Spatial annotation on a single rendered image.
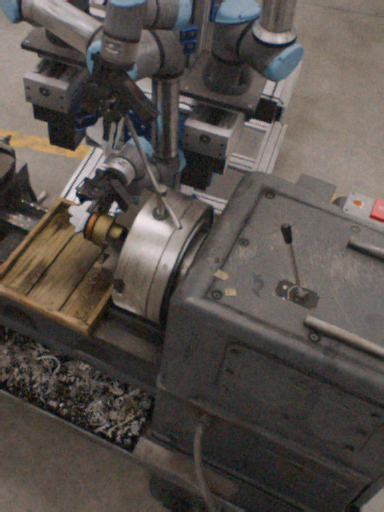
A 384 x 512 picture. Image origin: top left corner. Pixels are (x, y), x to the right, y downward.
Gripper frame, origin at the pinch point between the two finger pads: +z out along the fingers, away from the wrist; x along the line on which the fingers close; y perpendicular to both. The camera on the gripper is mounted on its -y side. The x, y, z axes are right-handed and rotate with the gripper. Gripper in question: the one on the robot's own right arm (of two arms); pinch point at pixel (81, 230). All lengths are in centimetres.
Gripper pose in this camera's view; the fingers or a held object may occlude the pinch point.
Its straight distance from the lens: 155.4
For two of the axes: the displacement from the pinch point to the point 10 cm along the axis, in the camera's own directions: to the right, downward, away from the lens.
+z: -4.3, 6.8, -5.9
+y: -9.0, -4.0, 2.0
